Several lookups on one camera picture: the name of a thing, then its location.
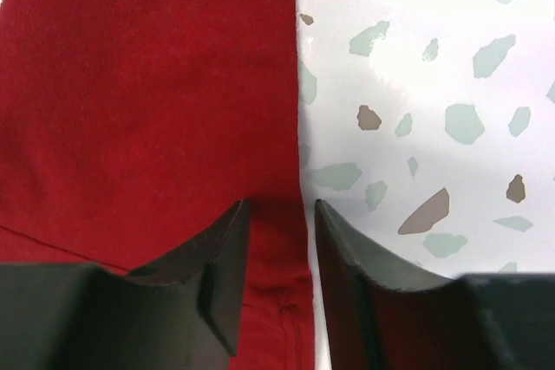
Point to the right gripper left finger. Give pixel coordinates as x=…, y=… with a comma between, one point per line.
x=180, y=311

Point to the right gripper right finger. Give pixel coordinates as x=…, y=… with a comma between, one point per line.
x=383, y=312

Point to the red t shirt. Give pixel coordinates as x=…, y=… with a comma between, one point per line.
x=127, y=126

